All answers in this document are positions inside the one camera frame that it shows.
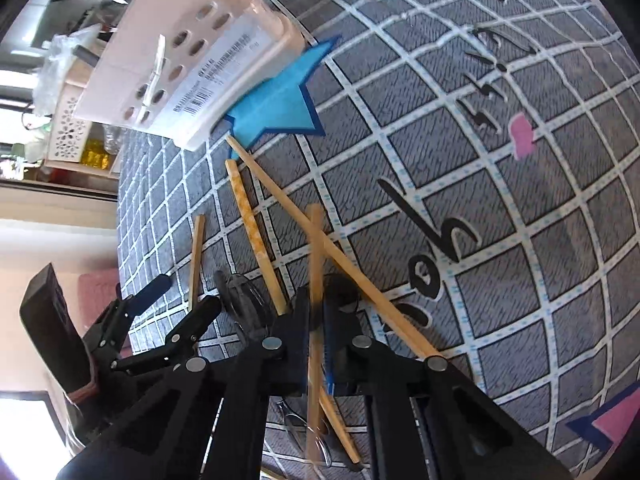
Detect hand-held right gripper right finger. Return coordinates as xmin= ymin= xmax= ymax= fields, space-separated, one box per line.
xmin=322 ymin=299 xmax=576 ymax=480

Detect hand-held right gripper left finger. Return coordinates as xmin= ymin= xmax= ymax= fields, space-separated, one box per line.
xmin=55 ymin=285 xmax=313 ymax=480

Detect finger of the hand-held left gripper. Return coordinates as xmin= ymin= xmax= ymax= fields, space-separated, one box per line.
xmin=115 ymin=296 xmax=223 ymax=374
xmin=119 ymin=274 xmax=173 ymax=322

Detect black-handled metal spoon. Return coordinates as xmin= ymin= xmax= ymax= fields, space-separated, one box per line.
xmin=280 ymin=400 xmax=332 ymax=467
xmin=215 ymin=270 xmax=276 ymax=346

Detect plain wooden chopstick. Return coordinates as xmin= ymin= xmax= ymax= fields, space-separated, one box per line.
xmin=227 ymin=135 xmax=443 ymax=361
xmin=187 ymin=215 xmax=206 ymax=311
xmin=306 ymin=203 xmax=326 ymax=463

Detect yellow patterned wooden chopstick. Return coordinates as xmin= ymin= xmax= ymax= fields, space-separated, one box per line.
xmin=225 ymin=159 xmax=362 ymax=465

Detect white utensil holder cup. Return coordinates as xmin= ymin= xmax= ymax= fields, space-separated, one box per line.
xmin=74 ymin=0 xmax=306 ymax=151

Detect yellow foil packets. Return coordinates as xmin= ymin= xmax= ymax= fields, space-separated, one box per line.
xmin=80 ymin=140 xmax=114 ymax=172

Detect pink flower-pattern storage rack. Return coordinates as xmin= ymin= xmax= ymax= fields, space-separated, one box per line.
xmin=44 ymin=85 xmax=97 ymax=167

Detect clear plastic bag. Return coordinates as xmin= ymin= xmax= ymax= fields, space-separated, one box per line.
xmin=32 ymin=25 xmax=106 ymax=111

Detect grey checked tablecloth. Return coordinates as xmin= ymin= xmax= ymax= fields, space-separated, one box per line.
xmin=116 ymin=0 xmax=640 ymax=480

